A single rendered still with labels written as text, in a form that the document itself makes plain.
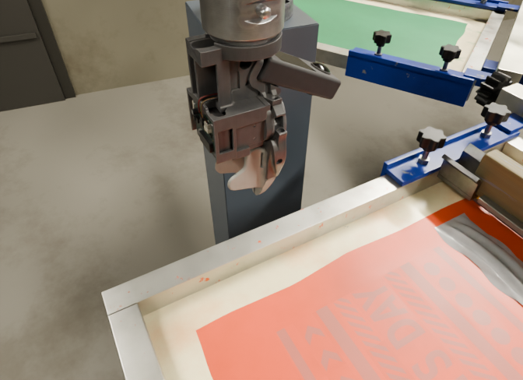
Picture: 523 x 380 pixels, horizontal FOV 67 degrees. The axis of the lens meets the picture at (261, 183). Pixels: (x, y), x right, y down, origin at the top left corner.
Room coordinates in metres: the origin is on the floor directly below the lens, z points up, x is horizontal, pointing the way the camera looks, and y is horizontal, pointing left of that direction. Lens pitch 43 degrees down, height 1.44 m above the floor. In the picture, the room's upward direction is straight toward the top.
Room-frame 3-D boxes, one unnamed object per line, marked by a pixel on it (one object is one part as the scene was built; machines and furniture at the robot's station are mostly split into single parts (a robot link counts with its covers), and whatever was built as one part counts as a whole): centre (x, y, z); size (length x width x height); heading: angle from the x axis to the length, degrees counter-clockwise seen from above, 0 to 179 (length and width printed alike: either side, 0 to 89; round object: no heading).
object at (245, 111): (0.36, 0.02, 1.24); 0.09 x 0.08 x 0.12; 119
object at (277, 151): (0.35, -0.01, 1.18); 0.05 x 0.02 x 0.09; 29
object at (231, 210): (0.69, 0.02, 0.60); 0.18 x 0.18 x 1.20; 21
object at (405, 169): (0.57, -0.35, 0.97); 0.30 x 0.05 x 0.07; 119
